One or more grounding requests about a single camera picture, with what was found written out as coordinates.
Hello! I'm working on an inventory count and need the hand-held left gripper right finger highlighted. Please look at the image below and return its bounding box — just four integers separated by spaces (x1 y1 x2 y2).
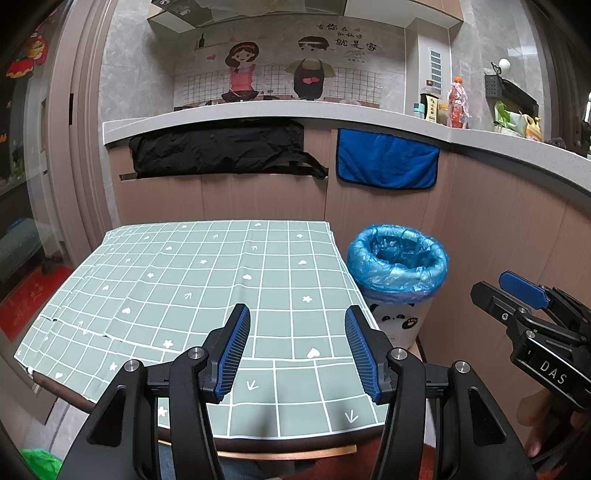
344 305 539 480

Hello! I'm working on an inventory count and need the person's red sweater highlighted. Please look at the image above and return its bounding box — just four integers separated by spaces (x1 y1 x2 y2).
286 438 462 480

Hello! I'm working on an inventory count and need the green vegetable bag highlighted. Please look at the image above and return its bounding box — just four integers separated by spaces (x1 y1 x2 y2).
494 102 527 134

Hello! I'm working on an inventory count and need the white kitchen countertop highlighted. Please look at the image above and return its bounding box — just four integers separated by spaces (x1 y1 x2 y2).
102 99 591 208

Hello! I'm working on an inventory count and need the range hood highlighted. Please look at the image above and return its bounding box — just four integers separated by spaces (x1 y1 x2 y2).
147 0 305 33

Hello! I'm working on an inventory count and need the black cloth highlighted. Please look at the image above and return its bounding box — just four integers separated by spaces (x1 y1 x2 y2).
128 121 329 181

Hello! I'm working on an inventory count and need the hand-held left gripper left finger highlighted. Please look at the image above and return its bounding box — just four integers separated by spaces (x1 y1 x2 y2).
55 304 251 480

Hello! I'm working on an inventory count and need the red door mat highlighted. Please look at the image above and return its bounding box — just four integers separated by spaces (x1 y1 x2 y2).
0 265 75 342

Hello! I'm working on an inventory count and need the green checked tablecloth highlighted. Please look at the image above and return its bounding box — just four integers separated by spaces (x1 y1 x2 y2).
14 220 386 439

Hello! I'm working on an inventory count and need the person's right hand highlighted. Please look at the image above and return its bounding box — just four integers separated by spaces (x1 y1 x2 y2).
516 390 577 457

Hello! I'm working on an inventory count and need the black dish rack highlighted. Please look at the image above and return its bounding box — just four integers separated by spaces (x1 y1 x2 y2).
501 78 540 116

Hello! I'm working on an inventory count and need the dark sauce bottle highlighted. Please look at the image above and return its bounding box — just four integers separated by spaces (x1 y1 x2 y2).
419 79 439 123

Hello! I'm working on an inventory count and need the orange capped plastic bottle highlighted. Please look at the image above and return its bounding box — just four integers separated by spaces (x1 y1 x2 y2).
447 76 471 130

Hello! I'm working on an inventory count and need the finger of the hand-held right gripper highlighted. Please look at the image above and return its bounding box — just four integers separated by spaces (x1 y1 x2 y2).
471 281 579 341
499 271 591 333

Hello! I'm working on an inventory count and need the white panda print bin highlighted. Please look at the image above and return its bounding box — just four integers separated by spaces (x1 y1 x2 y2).
365 295 423 352

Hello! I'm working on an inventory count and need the beige counter cabinet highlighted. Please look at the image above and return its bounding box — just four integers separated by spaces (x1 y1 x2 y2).
108 138 591 416

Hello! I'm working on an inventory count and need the green plastic bag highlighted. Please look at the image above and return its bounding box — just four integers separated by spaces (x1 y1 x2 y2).
21 449 63 480

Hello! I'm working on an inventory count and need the blue towel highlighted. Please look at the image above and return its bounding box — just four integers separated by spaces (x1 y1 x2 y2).
335 128 440 191

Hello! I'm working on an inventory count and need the cartoon couple wall sticker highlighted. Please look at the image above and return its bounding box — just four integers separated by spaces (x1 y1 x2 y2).
173 21 407 112

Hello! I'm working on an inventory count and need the red festive window sticker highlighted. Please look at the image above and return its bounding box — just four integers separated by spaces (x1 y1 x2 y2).
6 37 49 79

